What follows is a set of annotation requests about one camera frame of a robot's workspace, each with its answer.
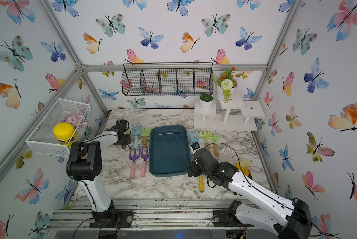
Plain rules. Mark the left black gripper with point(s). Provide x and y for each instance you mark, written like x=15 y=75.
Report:
x=128 y=139

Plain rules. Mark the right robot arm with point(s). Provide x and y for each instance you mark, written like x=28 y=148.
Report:
x=285 y=218

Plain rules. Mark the purple fork pink handle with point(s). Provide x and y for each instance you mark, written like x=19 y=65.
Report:
x=134 y=155

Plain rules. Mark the white tiered plant stand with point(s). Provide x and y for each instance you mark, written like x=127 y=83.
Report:
x=237 y=115

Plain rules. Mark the yellow black work glove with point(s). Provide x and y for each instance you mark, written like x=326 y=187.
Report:
x=243 y=165

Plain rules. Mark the green rake wooden handle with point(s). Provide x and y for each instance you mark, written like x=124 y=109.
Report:
x=205 y=135
x=215 y=138

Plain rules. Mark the black wire wall basket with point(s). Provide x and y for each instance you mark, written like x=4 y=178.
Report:
x=181 y=79

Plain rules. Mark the white knit glove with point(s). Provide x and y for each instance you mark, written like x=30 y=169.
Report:
x=227 y=155

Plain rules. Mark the white mesh wall basket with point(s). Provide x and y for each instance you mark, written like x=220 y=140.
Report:
x=42 y=139

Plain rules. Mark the white pot with flowers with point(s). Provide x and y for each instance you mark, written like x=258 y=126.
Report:
x=226 y=83

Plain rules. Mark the small white pot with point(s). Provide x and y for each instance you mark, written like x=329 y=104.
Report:
x=206 y=101

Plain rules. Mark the teal plastic storage box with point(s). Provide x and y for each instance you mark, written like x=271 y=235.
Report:
x=169 y=151

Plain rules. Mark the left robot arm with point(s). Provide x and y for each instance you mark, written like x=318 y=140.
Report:
x=85 y=165

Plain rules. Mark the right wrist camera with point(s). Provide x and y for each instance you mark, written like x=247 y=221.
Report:
x=194 y=147

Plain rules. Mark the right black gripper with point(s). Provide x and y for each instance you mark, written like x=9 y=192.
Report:
x=192 y=165

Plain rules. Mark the light blue hand rake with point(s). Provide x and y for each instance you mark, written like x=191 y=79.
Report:
x=194 y=136

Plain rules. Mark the pink flower bunch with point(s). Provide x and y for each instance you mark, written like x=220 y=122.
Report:
x=77 y=119

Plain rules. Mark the light blue fork rake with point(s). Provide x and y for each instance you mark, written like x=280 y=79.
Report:
x=136 y=130

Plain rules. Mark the yellow lidded jar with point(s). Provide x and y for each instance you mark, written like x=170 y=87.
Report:
x=65 y=133

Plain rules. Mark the teal rake yellow handle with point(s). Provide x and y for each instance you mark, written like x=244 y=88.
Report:
x=201 y=184

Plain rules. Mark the purple rake pink handle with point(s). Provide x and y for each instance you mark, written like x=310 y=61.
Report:
x=145 y=157

